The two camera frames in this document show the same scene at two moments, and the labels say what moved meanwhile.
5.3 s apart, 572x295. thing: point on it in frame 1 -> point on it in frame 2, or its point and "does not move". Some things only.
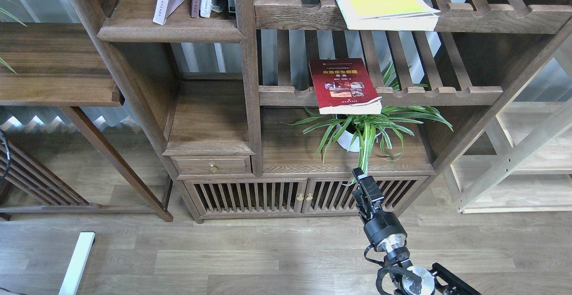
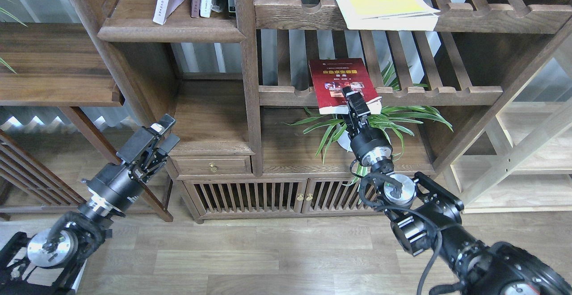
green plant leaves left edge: [3, 11] does not move
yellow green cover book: [384, 1] does not move
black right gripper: [384, 231] -> [371, 145]
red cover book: [343, 86] does not move
